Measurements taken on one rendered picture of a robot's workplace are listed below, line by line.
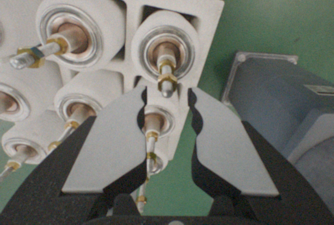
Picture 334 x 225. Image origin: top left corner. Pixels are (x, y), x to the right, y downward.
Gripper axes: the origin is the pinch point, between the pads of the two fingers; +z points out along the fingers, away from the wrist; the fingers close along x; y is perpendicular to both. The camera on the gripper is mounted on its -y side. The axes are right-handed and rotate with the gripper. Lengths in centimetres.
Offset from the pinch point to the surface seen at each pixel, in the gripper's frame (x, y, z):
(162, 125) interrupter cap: 0.0, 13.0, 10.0
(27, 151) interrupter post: -25.8, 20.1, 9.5
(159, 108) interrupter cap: -0.7, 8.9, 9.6
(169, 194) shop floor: 7, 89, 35
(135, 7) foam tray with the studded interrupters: -5.0, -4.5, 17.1
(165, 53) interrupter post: -0.2, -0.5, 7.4
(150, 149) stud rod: -1.7, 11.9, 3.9
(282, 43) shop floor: 33.4, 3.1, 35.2
